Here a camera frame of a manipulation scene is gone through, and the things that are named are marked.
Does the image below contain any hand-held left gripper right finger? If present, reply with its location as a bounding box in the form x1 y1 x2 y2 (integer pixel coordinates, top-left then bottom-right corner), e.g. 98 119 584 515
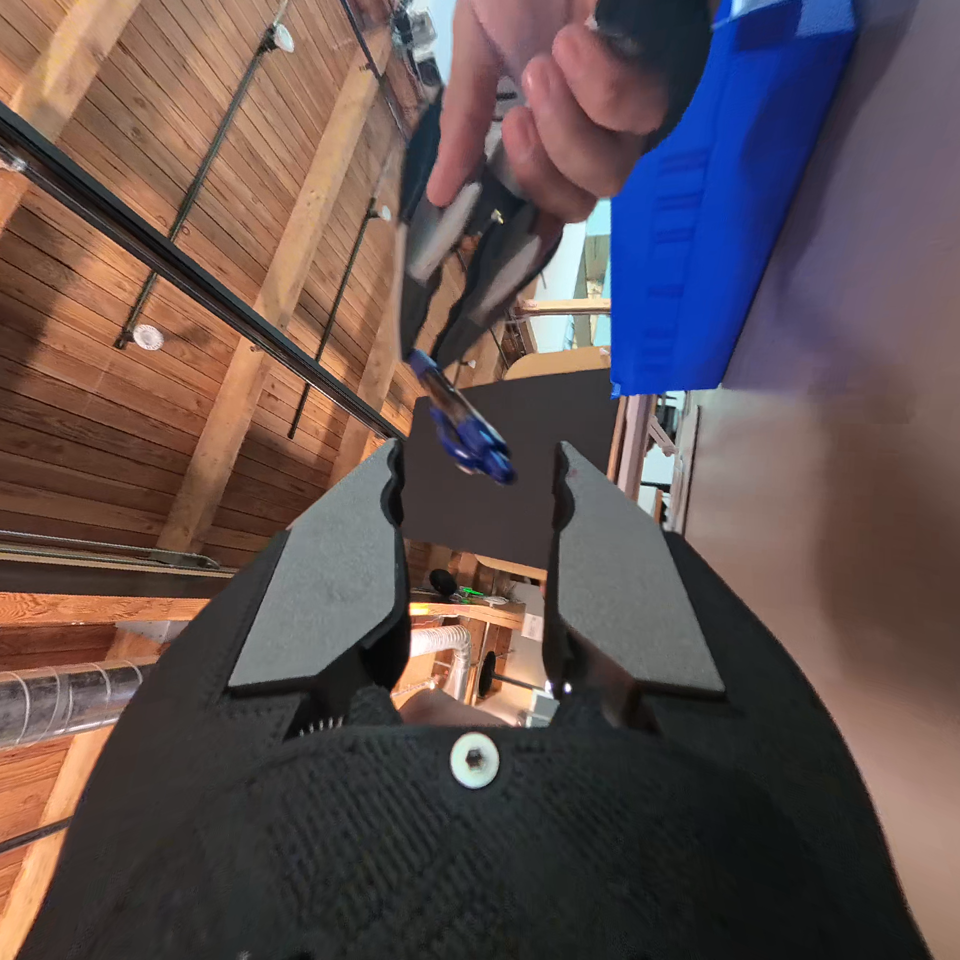
541 441 727 700

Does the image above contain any shiny metal duct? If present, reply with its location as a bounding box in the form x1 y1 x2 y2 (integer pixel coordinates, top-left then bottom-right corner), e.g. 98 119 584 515
0 658 145 751

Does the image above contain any black track light rail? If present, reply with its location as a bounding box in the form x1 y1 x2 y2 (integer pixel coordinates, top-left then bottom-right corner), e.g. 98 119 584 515
287 198 393 441
114 0 295 354

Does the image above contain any blue plastic bin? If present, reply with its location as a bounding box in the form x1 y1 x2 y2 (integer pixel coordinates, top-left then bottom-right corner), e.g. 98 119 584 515
609 0 861 399

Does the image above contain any black square panel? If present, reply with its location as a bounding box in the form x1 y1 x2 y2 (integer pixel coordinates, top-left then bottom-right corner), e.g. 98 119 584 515
399 369 618 573

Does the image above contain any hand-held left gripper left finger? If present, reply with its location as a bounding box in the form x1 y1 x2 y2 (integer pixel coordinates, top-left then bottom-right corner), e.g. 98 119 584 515
227 437 412 696

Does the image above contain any blue pen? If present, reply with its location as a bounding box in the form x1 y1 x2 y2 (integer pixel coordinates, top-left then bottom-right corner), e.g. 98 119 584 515
408 351 519 486

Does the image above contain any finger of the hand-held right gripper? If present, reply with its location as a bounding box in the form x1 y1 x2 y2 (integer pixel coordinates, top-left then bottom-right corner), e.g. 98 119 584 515
437 217 565 370
396 180 485 355

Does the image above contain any black ceiling rail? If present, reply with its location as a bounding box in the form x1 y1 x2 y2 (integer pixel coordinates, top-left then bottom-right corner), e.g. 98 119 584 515
0 103 408 444

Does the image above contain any white flexible duct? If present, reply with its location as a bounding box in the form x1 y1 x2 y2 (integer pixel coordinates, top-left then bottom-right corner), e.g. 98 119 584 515
408 624 475 706

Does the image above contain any person's right hand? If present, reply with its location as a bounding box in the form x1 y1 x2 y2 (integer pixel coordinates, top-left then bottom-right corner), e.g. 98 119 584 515
426 0 669 225

